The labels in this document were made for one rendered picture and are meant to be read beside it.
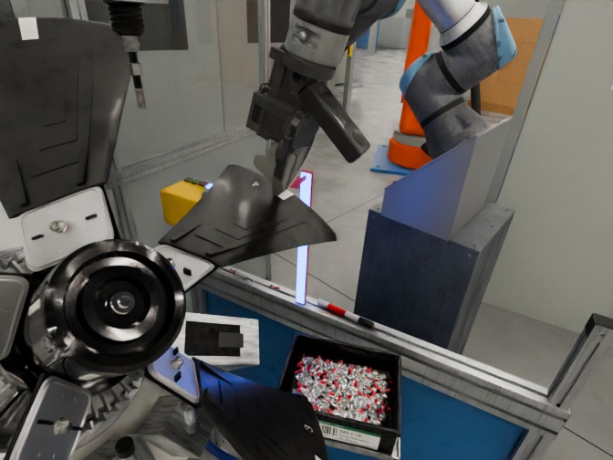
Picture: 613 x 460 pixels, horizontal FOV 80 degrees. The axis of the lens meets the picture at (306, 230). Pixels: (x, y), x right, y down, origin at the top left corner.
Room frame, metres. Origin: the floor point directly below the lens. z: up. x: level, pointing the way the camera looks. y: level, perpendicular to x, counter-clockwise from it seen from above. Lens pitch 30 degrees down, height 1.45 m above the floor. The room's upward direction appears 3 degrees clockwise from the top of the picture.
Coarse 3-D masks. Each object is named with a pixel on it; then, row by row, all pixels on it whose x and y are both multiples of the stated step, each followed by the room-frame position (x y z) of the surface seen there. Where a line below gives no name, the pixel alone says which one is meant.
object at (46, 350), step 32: (96, 256) 0.26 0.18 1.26; (128, 256) 0.28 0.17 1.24; (160, 256) 0.29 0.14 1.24; (32, 288) 0.28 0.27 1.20; (64, 288) 0.22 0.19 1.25; (96, 288) 0.24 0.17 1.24; (128, 288) 0.26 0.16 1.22; (160, 288) 0.27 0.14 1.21; (32, 320) 0.21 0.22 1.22; (64, 320) 0.20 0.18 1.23; (96, 320) 0.22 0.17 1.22; (128, 320) 0.24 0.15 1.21; (160, 320) 0.25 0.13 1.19; (32, 352) 0.21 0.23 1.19; (64, 352) 0.19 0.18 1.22; (96, 352) 0.20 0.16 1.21; (128, 352) 0.22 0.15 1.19; (160, 352) 0.22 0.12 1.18; (32, 384) 0.22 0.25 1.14; (96, 384) 0.24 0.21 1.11
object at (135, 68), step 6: (132, 54) 0.35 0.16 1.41; (132, 60) 0.35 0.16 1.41; (132, 66) 0.34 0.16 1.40; (138, 66) 0.35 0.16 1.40; (132, 72) 0.34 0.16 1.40; (138, 72) 0.35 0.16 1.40; (138, 78) 0.35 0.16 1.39; (138, 84) 0.35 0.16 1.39; (138, 90) 0.35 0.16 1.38; (138, 96) 0.35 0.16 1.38; (138, 102) 0.35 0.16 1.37; (144, 102) 0.35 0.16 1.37; (144, 108) 0.35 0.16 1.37
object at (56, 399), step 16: (48, 384) 0.18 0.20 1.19; (64, 384) 0.20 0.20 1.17; (48, 400) 0.18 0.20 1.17; (64, 400) 0.19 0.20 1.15; (80, 400) 0.21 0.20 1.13; (32, 416) 0.16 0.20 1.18; (48, 416) 0.17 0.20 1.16; (64, 416) 0.19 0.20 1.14; (80, 416) 0.20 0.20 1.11; (32, 432) 0.16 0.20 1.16; (48, 432) 0.17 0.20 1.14; (80, 432) 0.20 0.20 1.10; (16, 448) 0.14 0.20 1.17; (32, 448) 0.15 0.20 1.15; (48, 448) 0.16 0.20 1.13; (64, 448) 0.18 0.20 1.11
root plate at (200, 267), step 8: (160, 248) 0.39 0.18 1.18; (168, 248) 0.39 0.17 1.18; (176, 248) 0.38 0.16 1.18; (168, 256) 0.37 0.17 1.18; (176, 256) 0.37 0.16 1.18; (184, 256) 0.37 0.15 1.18; (192, 256) 0.37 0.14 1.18; (176, 264) 0.35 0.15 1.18; (184, 264) 0.36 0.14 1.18; (192, 264) 0.36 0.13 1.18; (200, 264) 0.36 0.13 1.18; (208, 264) 0.36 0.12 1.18; (192, 272) 0.34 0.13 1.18; (200, 272) 0.34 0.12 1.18; (208, 272) 0.34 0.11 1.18; (184, 280) 0.32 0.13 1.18; (192, 280) 0.32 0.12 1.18; (184, 288) 0.31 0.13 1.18
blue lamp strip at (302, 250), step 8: (304, 184) 0.66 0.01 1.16; (304, 192) 0.66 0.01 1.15; (304, 200) 0.66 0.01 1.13; (304, 248) 0.65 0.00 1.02; (304, 256) 0.65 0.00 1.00; (304, 264) 0.65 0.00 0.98; (304, 272) 0.65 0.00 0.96; (296, 280) 0.66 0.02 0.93; (304, 280) 0.65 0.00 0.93; (296, 288) 0.66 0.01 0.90; (304, 288) 0.65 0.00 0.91; (296, 296) 0.66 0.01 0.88; (304, 296) 0.65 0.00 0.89
